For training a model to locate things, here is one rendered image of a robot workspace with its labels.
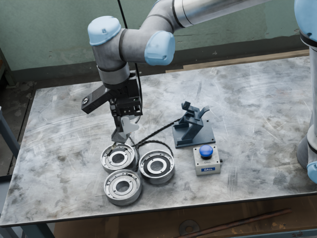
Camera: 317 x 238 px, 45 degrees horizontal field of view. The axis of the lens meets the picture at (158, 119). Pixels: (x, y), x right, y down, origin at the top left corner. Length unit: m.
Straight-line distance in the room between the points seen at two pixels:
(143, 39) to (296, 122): 0.64
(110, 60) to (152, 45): 0.12
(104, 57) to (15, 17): 1.93
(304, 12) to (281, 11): 2.14
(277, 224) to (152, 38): 0.79
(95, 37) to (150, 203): 0.49
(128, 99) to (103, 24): 0.22
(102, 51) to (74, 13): 1.81
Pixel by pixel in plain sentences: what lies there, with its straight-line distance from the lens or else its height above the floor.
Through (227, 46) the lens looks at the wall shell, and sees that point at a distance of 2.87.
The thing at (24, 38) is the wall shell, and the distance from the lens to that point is 2.87.
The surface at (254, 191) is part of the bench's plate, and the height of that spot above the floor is 0.80.
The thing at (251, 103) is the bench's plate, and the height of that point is 0.80.
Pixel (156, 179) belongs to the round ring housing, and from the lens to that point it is 1.11.
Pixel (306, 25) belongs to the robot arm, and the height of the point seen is 1.35.
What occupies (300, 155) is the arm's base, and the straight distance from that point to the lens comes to 1.18.
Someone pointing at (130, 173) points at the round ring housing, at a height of 0.83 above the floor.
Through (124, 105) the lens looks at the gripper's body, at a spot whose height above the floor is 1.06.
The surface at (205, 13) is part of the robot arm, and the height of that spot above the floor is 1.27.
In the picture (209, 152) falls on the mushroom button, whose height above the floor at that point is 0.87.
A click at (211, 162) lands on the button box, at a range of 1.12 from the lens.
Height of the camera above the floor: 1.72
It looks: 44 degrees down
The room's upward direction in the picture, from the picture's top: 10 degrees counter-clockwise
